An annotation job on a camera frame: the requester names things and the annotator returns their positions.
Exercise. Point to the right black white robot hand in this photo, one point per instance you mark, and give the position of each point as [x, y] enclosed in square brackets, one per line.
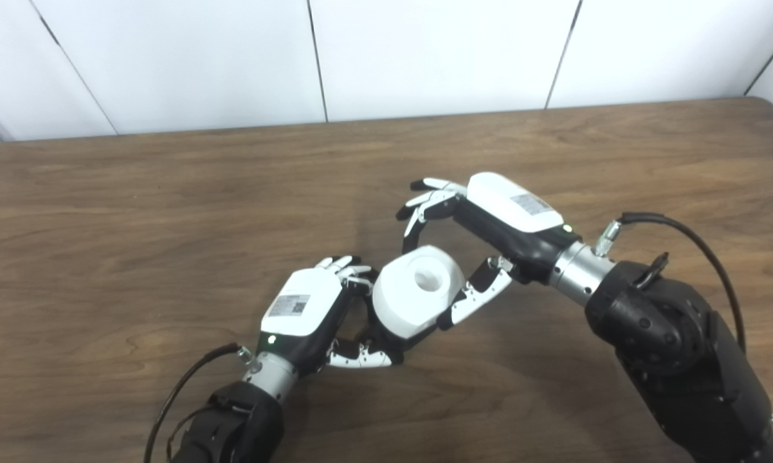
[515, 222]

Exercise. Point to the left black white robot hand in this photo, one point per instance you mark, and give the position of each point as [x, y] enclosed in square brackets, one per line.
[303, 305]

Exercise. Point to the round white plastic piece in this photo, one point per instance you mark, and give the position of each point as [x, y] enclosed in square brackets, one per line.
[412, 296]

